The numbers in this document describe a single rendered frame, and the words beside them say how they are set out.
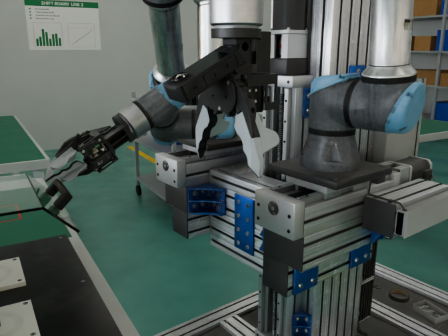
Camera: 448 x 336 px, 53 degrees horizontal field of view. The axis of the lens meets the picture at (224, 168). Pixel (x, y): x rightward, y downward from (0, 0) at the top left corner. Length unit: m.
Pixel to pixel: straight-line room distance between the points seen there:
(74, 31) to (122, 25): 0.65
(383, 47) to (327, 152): 0.27
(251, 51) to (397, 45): 0.44
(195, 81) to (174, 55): 0.77
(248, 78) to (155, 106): 0.44
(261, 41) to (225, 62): 0.08
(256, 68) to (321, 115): 0.46
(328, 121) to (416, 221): 0.33
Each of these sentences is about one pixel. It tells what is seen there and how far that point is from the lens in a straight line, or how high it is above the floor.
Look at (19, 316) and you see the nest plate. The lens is 1.08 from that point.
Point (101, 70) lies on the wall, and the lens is 6.45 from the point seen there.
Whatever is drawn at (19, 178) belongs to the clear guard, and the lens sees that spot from 1.02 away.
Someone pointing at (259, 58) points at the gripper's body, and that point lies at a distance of 0.66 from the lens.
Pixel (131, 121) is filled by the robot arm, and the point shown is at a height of 1.17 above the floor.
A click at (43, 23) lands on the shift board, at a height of 1.63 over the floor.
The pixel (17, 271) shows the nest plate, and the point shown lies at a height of 0.78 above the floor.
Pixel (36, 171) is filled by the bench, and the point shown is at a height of 0.68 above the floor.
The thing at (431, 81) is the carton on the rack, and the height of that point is 0.84.
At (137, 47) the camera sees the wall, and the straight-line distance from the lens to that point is 6.59.
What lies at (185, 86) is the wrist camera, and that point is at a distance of 0.58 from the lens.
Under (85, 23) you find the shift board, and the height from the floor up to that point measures 1.63.
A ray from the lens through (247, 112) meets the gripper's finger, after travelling 0.60.
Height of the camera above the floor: 1.33
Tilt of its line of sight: 15 degrees down
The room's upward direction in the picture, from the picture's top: straight up
